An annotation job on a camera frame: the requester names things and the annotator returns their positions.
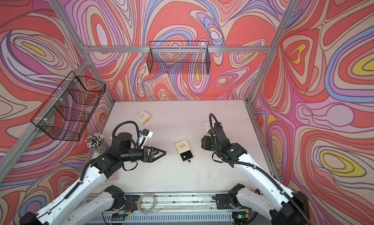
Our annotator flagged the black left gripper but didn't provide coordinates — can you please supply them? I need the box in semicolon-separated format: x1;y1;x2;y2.
120;145;166;164

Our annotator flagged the cream drawer jewelry box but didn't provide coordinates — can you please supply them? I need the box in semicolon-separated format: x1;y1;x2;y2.
203;121;211;135

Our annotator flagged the small cream jewelry box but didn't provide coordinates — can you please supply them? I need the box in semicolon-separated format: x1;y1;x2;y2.
175;140;194;163

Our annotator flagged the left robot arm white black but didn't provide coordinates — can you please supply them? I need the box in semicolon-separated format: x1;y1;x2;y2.
19;121;167;225

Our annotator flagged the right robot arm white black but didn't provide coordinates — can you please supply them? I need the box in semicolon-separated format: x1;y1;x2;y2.
202;113;311;225

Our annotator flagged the cream jewelry box far left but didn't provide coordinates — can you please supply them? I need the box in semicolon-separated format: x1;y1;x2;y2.
134;110;152;125

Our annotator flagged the white desk calculator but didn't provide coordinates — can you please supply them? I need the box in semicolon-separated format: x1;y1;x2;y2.
102;170;121;185

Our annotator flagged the clear cup of pens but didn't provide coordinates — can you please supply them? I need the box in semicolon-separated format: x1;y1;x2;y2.
85;132;108;155

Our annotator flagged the coiled clear cable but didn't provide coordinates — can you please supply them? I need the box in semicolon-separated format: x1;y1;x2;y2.
137;193;157;215

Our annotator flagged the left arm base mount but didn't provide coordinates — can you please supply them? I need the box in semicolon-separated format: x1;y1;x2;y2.
104;185;140;217

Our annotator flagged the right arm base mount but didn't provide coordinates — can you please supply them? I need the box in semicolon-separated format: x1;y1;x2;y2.
212;184;258;220

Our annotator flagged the black wire basket left wall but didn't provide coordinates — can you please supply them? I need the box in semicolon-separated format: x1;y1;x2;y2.
30;72;106;141

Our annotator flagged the black wire basket wall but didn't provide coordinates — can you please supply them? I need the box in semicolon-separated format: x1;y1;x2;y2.
30;72;106;141
147;40;210;75

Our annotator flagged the black wire basket back wall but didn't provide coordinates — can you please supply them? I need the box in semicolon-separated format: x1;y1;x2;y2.
147;40;210;75

